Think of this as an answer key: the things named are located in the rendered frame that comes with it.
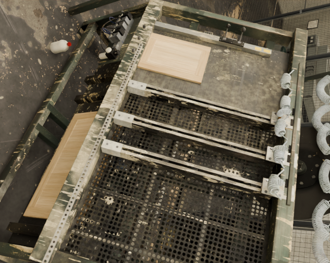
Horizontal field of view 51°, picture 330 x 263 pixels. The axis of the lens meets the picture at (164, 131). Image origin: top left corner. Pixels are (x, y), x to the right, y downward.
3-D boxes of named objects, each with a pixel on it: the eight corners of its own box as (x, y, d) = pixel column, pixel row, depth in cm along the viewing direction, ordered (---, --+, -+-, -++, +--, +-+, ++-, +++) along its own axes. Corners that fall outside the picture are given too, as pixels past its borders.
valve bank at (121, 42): (110, 9, 281) (133, 2, 269) (119, 23, 291) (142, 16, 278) (86, 51, 256) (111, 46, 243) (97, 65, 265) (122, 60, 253)
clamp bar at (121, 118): (118, 114, 233) (116, 92, 213) (291, 161, 224) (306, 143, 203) (112, 126, 228) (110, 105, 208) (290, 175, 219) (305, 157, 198)
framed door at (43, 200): (76, 115, 287) (74, 113, 285) (129, 109, 258) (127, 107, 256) (25, 217, 240) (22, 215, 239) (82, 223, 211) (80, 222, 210)
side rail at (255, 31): (163, 11, 300) (164, 0, 290) (288, 42, 291) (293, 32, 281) (161, 15, 297) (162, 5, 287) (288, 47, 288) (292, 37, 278)
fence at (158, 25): (155, 24, 282) (156, 21, 278) (270, 53, 274) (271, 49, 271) (154, 28, 279) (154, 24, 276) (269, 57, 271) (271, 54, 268)
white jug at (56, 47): (52, 40, 301) (68, 35, 291) (60, 48, 308) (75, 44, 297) (47, 47, 296) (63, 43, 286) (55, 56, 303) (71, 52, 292)
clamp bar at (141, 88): (131, 83, 248) (130, 60, 227) (294, 127, 238) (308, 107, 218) (126, 94, 243) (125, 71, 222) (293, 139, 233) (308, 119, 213)
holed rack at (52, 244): (139, 44, 262) (139, 43, 262) (143, 45, 262) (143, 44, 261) (41, 262, 177) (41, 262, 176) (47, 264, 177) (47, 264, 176)
